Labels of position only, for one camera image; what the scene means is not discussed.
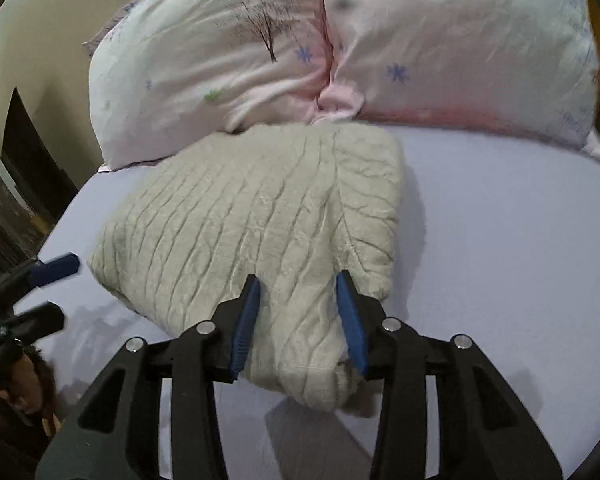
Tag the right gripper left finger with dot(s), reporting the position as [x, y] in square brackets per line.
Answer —
[113, 433]

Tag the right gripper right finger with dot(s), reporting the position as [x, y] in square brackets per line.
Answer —
[485, 432]

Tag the beige cable knit sweater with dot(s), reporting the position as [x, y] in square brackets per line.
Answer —
[293, 205]

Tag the left hand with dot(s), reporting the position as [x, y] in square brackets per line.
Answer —
[30, 390]

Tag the brown fuzzy left sleeve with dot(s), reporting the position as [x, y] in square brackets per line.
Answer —
[22, 443]

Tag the lavender bed sheet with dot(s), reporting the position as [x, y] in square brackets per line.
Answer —
[500, 240]

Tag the pink floral pillow left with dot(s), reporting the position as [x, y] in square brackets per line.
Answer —
[170, 72]

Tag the pink floral pillow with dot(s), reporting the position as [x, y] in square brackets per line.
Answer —
[525, 68]
[170, 72]

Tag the pink floral pillow right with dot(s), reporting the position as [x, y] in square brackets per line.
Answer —
[525, 68]

